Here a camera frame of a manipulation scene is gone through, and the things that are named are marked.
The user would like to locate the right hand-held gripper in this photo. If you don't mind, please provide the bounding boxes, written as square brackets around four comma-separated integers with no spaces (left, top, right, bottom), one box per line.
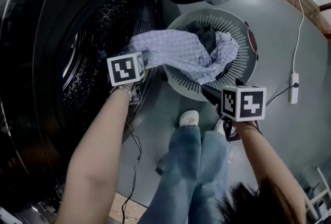
[201,78,267,123]

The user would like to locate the person's blue jeans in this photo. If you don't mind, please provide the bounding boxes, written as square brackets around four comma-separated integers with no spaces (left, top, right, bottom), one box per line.
[137,126,230,224]

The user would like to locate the green laundry basket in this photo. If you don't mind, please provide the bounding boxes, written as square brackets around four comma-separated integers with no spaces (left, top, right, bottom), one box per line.
[162,9,259,102]

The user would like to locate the light checkered shirt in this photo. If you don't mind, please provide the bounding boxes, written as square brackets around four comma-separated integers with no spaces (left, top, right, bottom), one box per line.
[126,29,240,85]

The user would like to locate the white power strip with cable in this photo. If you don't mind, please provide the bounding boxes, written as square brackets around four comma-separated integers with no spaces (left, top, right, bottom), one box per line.
[288,0,305,104]

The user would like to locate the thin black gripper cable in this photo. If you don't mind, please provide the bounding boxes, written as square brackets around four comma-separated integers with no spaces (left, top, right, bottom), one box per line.
[121,124,143,224]

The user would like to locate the white frame rack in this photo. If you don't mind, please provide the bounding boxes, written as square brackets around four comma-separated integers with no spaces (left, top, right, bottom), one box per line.
[304,167,331,224]

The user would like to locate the person's right white shoe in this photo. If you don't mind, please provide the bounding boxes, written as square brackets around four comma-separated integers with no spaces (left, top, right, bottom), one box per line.
[213,118,225,136]

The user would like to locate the person's white shoe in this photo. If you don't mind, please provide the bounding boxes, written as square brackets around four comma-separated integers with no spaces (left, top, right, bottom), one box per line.
[179,110,200,128]
[213,118,225,136]

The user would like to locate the black washing machine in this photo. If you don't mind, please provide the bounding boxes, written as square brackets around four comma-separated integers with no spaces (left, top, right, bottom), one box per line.
[0,0,166,218]

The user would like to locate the person's left white shoe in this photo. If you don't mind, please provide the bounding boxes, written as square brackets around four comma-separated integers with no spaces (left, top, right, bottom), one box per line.
[179,110,200,128]

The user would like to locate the dark grey garment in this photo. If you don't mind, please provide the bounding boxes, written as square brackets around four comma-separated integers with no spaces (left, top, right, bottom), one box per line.
[185,20,233,80]

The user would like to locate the person's right forearm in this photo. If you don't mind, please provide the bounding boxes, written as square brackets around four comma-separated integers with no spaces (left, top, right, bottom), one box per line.
[236,121,307,224]

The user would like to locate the silver wrist bracelet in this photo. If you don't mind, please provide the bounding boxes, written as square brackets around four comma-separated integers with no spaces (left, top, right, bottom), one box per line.
[109,84,142,104]

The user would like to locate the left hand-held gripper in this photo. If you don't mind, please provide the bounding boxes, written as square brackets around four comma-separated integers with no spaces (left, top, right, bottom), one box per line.
[106,51,146,87]

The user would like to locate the person's left forearm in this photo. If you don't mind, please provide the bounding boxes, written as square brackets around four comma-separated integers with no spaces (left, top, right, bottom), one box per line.
[53,85,135,224]

